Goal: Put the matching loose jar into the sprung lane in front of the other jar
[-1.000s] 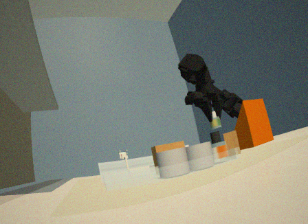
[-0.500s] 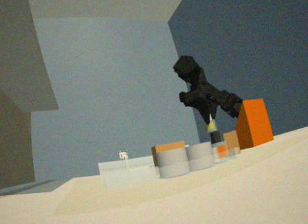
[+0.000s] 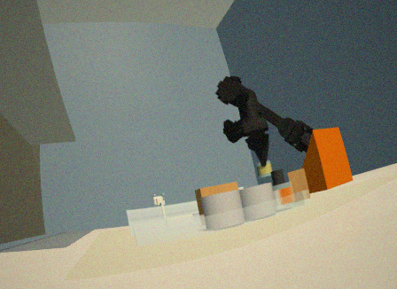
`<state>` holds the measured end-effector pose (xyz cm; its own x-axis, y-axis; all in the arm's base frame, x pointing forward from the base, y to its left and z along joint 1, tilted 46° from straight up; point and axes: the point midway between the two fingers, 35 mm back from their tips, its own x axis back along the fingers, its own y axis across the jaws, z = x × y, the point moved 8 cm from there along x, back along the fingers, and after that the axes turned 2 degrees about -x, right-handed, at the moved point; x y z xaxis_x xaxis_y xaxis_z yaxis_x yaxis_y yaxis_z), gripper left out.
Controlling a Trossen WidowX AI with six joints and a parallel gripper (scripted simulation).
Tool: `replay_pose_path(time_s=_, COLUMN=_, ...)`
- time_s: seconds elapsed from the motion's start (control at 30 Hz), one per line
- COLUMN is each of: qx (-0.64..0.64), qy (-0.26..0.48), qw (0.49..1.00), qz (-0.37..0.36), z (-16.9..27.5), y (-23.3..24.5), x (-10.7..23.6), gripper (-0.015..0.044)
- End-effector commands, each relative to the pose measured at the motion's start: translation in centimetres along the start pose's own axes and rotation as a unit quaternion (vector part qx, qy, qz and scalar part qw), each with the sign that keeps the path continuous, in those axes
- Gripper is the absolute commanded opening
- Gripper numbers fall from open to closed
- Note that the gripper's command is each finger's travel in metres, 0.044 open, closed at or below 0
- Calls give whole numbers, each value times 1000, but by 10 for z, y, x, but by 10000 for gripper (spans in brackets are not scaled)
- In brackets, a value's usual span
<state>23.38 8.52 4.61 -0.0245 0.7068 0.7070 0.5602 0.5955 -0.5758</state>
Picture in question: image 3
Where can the grey cylinder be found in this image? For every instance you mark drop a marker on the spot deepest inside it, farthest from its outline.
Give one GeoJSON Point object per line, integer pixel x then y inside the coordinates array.
{"type": "Point", "coordinates": [221, 202]}
{"type": "Point", "coordinates": [256, 195]}

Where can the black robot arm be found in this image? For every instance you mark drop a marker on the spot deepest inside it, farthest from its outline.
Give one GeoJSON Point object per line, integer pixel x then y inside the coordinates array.
{"type": "Point", "coordinates": [231, 91]}

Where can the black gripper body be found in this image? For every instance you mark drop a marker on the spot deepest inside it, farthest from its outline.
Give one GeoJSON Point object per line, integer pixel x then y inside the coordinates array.
{"type": "Point", "coordinates": [254, 125]}

